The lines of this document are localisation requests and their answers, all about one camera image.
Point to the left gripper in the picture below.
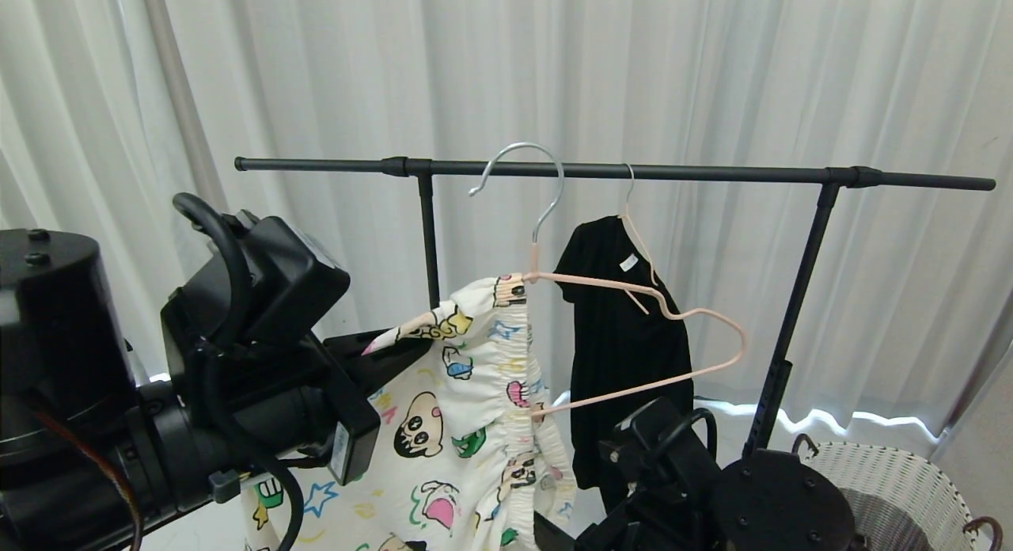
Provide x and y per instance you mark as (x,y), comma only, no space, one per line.
(309,408)

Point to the cream printed garment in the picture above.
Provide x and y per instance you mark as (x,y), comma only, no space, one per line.
(467,456)

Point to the pink clothes hanger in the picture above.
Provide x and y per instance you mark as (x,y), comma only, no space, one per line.
(637,242)
(601,282)

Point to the black garment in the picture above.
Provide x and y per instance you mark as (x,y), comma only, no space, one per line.
(617,353)

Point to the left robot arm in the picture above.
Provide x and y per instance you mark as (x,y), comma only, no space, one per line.
(55,337)

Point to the black clothes rack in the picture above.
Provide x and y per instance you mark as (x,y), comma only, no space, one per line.
(712,172)

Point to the white laundry basket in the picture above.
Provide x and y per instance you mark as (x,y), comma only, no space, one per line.
(902,488)

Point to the white curtain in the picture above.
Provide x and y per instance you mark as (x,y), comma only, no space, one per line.
(316,76)

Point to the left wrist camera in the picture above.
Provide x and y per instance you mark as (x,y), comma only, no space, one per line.
(277,282)

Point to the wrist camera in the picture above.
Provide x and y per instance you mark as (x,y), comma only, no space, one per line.
(277,282)
(665,456)

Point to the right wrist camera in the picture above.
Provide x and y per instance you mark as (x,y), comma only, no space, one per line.
(665,456)

